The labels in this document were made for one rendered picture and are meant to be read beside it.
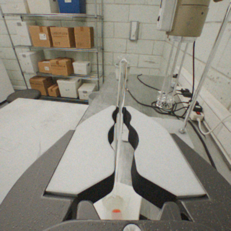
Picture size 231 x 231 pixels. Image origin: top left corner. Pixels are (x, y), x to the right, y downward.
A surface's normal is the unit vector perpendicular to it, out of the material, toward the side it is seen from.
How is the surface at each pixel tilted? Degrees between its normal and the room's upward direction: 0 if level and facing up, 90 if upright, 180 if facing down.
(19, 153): 0
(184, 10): 90
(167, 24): 90
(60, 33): 90
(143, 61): 90
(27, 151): 0
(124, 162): 0
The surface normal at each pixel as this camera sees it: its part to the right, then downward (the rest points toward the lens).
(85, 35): -0.04, 0.57
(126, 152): 0.04, -0.83
